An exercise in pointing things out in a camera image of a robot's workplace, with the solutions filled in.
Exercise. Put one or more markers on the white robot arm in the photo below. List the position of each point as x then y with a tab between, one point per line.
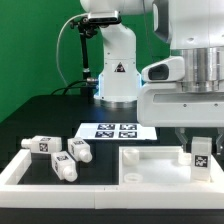
186	89

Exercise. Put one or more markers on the white square tabletop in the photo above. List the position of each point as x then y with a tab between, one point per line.
164	167

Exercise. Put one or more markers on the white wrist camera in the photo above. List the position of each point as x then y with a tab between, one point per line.
171	69

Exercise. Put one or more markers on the white U-shaped fence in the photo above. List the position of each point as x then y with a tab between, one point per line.
15	195

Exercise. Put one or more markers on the white paper sheet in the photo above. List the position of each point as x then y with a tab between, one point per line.
115	131

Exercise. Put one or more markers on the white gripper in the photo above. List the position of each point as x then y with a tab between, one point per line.
165	105

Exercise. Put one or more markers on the black camera stand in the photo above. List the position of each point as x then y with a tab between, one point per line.
86	31

